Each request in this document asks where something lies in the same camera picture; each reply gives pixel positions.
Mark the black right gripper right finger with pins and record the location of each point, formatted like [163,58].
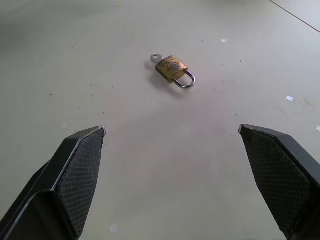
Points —
[282,180]

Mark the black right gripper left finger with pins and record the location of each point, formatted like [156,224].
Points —
[57,185]

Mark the silver key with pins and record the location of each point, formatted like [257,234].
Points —
[157,58]

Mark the brass padlock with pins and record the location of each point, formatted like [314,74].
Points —
[175,70]

